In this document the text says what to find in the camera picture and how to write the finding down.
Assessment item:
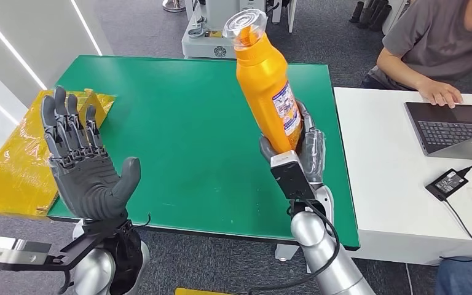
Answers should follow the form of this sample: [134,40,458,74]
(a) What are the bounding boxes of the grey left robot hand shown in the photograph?
[40,86,143,223]

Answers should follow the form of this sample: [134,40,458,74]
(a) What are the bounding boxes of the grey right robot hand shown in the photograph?
[259,100,327,186]

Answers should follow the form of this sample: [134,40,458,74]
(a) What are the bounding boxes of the orange bottle with clear cap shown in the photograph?
[222,9,304,155]

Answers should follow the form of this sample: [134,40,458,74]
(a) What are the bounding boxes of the yellow plastic sheet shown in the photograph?
[0,89,117,218]

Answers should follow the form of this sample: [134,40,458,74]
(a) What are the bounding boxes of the yellow taped box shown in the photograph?
[77,88,108,128]

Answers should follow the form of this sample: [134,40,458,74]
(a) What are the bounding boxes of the white table foot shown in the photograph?
[274,243,298,262]

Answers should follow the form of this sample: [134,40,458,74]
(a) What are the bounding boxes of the green table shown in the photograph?
[47,55,361,251]

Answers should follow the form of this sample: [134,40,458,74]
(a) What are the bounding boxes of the dark grey laptop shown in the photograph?
[404,101,472,161]

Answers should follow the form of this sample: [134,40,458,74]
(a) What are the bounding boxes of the person's hand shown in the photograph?
[417,79,465,109]

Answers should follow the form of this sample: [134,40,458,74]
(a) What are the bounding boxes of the black chair legs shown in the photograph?
[348,0,392,33]

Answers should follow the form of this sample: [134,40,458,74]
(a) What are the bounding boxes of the yellow floor marker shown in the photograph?
[174,288,229,295]

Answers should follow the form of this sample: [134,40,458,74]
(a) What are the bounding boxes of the white machine base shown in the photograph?
[181,0,268,62]

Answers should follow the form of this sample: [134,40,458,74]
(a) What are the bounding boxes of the person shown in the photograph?
[360,0,472,109]

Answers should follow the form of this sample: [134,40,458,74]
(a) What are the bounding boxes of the blue fabric item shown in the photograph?
[435,259,472,295]

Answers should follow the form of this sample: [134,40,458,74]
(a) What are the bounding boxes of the chrome stand base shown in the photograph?
[162,0,187,14]

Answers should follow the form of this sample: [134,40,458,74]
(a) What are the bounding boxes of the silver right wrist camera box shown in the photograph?
[270,150,317,201]

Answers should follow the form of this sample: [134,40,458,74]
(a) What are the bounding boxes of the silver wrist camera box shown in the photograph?
[270,150,317,201]
[0,235,53,272]

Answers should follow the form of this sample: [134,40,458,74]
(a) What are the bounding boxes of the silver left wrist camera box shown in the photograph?
[0,235,53,272]

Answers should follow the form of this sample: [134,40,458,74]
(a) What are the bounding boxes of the black adapter mains cable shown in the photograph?
[439,199,472,263]

